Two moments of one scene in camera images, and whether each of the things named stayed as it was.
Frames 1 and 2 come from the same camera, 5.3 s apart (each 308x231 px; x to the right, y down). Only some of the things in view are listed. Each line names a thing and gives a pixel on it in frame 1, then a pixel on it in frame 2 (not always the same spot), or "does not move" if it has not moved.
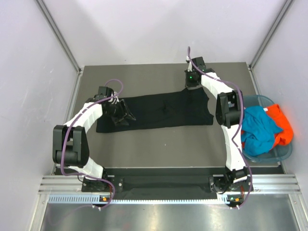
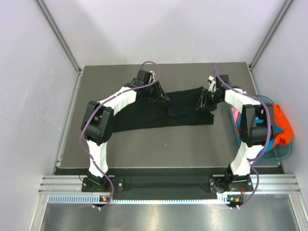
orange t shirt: [285, 137] does not move
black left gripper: [124, 113] to [160, 96]
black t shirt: [191, 108] does not move
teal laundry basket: [277, 153] does not move
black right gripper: [188, 83] to [204, 104]
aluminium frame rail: [277, 184] does not move
